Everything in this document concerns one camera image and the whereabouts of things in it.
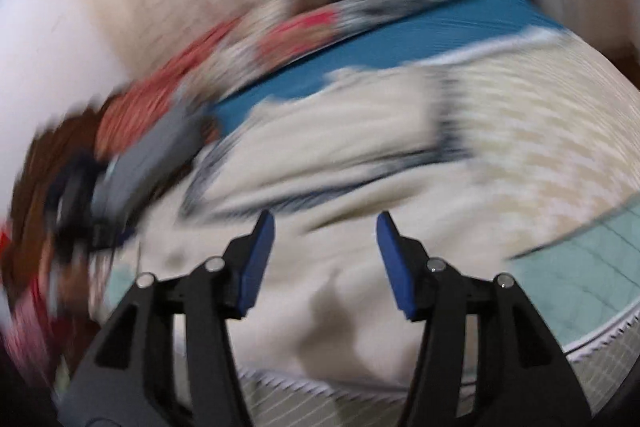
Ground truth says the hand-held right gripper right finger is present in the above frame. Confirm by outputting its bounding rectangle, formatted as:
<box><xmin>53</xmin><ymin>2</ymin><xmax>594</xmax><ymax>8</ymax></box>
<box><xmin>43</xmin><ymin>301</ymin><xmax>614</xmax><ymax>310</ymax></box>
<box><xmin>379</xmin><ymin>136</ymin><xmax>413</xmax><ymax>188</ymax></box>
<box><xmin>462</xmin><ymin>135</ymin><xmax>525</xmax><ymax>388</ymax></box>
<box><xmin>376</xmin><ymin>211</ymin><xmax>593</xmax><ymax>427</ymax></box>

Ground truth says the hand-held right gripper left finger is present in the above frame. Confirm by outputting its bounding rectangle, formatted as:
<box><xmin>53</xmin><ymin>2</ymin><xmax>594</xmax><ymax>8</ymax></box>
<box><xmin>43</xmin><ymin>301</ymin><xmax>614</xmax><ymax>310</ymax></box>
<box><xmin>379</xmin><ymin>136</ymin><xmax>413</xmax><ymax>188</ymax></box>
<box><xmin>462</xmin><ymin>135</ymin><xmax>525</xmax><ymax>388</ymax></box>
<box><xmin>57</xmin><ymin>209</ymin><xmax>276</xmax><ymax>427</ymax></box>

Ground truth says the white fluffy spotted garment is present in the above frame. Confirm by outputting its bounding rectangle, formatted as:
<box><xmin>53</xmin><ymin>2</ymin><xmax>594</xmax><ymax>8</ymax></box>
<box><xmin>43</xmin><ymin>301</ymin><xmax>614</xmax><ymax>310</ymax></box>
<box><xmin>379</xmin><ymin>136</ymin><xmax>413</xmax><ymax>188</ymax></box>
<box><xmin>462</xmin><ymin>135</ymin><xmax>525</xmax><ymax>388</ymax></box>
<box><xmin>140</xmin><ymin>66</ymin><xmax>476</xmax><ymax>390</ymax></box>

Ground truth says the red floral quilt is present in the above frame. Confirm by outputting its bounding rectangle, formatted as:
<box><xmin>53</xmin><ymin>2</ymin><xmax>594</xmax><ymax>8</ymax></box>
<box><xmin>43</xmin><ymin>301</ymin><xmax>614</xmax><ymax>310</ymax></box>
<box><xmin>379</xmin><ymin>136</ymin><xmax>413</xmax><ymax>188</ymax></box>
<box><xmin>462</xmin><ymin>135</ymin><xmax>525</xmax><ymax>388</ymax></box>
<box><xmin>94</xmin><ymin>7</ymin><xmax>342</xmax><ymax>160</ymax></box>

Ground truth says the light green quilted mat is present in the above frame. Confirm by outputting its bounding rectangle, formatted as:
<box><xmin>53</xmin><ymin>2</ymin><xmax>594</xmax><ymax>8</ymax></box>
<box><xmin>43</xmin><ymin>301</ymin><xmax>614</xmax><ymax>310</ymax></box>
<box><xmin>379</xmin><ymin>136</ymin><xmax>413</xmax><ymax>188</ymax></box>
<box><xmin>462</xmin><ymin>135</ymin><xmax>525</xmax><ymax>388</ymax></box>
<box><xmin>509</xmin><ymin>199</ymin><xmax>640</xmax><ymax>354</ymax></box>

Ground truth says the teal bed sheet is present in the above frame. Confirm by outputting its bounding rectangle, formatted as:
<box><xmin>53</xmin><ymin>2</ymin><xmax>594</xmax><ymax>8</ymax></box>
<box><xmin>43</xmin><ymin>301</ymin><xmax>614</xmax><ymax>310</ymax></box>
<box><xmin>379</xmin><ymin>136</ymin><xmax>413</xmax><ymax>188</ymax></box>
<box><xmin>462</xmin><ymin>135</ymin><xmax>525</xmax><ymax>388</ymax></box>
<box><xmin>214</xmin><ymin>0</ymin><xmax>567</xmax><ymax>135</ymax></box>

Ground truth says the carved wooden headboard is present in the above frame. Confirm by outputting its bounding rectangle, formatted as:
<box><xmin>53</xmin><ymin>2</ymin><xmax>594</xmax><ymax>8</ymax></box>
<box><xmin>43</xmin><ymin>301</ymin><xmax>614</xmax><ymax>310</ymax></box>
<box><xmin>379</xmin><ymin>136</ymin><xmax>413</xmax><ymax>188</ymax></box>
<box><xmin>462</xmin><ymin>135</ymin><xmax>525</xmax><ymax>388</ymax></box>
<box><xmin>10</xmin><ymin>114</ymin><xmax>103</xmax><ymax>298</ymax></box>

